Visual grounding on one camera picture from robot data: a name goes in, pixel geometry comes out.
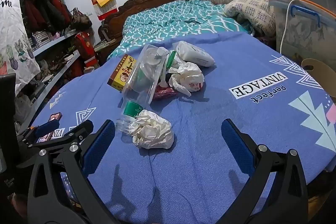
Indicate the brown handbag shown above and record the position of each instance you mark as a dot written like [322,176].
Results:
[78,18]

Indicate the white plastic bag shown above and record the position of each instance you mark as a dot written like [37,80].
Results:
[186,77]

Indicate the beige curved board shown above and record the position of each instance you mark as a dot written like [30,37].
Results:
[315,66]

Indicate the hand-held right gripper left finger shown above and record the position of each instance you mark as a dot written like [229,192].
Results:
[98,146]

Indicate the grey shelf rack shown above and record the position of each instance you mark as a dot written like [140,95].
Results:
[52,41]

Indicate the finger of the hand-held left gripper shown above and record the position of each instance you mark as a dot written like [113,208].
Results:
[47,127]
[78,132]

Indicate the cream patterned quilt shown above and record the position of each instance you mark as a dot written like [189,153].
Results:
[252,8]

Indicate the blue printed blanket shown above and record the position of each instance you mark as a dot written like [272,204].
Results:
[210,121]

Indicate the clear plastic container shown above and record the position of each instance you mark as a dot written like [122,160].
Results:
[141,77]

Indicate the white paper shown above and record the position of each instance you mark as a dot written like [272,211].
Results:
[152,132]

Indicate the yellow red box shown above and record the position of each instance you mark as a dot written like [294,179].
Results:
[120,77]

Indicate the teal patterned quilt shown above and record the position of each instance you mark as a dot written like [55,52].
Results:
[162,22]

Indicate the green white packet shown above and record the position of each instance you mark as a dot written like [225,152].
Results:
[170,57]

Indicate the red and dark bags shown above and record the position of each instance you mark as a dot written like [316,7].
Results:
[44,11]

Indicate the white printed cloth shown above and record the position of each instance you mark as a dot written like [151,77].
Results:
[10,29]

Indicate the white tissue pack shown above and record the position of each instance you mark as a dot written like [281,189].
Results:
[194,54]

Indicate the clear bottle green label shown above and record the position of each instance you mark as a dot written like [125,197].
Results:
[128,111]

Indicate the red wrapper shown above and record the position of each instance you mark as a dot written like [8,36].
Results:
[164,92]

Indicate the carved wooden headboard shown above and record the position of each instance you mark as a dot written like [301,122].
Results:
[136,1]

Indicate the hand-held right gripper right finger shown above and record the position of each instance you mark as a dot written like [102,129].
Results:
[236,146]

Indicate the red bag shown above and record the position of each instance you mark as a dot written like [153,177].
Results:
[84,48]

